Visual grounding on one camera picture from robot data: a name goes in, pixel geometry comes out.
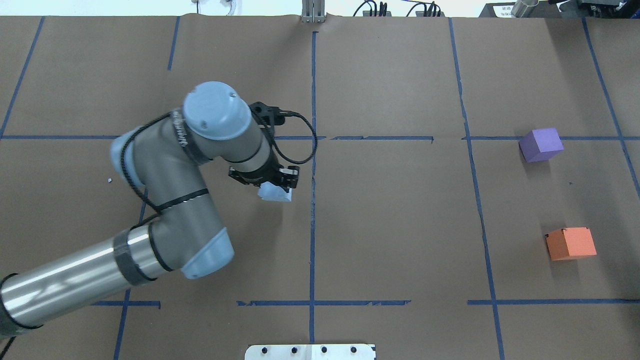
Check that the light blue foam block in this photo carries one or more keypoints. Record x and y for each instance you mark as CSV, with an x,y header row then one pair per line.
x,y
273,193

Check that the grey aluminium post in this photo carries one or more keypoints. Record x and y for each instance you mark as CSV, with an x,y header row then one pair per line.
x,y
313,11

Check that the black equipment with label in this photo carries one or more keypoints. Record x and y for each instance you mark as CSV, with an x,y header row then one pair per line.
x,y
568,9

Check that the silver metal cylinder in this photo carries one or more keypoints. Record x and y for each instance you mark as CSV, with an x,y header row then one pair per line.
x,y
523,8

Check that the orange foam block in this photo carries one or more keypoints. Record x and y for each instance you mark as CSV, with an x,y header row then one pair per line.
x,y
570,243

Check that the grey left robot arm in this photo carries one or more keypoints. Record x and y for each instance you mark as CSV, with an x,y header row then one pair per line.
x,y
161,162

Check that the white metal mounting plate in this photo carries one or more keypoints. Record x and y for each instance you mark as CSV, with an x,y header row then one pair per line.
x,y
331,351

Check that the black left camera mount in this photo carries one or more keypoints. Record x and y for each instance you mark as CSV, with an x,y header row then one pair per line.
x,y
268,116

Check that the purple foam block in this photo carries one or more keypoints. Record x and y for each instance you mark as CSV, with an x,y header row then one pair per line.
x,y
541,145

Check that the brown paper table cover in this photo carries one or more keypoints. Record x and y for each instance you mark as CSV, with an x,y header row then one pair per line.
x,y
419,228

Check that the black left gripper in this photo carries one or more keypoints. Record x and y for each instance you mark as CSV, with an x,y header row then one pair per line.
x,y
253,176

